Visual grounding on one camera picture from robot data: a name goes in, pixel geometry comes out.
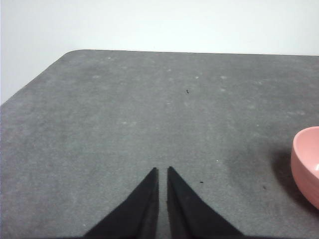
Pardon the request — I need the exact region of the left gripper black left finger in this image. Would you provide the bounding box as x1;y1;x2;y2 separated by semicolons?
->
83;167;160;239

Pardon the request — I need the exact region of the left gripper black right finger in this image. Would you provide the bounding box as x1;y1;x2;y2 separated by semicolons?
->
166;166;246;239

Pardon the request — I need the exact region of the red ribbed bowl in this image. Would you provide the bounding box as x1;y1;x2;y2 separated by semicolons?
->
290;126;319;210

